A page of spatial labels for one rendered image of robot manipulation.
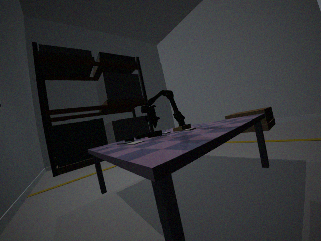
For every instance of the dark grey controller unit with green rocker switches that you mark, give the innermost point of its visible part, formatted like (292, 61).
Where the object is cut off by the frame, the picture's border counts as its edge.
(154, 134)

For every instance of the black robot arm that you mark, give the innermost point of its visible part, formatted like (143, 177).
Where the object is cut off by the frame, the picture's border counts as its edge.
(169, 94)

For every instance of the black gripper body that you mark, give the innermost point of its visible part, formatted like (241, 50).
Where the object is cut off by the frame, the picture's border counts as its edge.
(153, 116)

